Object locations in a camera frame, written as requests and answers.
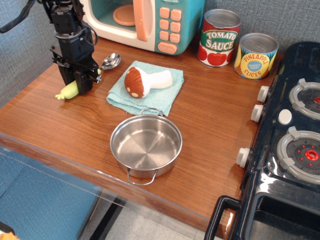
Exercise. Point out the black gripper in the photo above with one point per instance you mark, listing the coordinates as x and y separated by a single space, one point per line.
74 58

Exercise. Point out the yellow handled metal spoon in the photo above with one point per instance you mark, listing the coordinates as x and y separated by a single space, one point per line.
71 90

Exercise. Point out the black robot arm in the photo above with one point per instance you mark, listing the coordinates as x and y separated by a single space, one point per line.
65 15

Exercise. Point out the light blue rag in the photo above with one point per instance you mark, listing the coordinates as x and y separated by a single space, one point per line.
161 99

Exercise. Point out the plush brown mushroom toy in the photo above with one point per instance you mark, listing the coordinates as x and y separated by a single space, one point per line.
138 83

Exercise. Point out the small steel pan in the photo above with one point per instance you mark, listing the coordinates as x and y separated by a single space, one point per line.
146 146

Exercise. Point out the teal toy microwave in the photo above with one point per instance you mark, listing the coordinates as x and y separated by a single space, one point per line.
162 26

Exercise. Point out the tomato sauce can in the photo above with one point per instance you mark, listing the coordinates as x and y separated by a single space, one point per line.
220 30

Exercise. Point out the pineapple slices can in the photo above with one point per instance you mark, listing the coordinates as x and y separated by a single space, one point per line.
255 55

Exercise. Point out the white stove knob middle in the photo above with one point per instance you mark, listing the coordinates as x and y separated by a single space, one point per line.
256 112

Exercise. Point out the white stove knob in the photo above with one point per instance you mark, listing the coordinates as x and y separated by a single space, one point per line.
242 157
262 94
256 112

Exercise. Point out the white stove knob lower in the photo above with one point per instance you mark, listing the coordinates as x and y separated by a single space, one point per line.
242 157

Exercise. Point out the white stove knob upper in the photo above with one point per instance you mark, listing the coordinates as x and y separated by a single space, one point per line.
262 94

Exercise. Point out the black toy stove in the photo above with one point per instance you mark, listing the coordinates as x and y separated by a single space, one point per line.
280 188

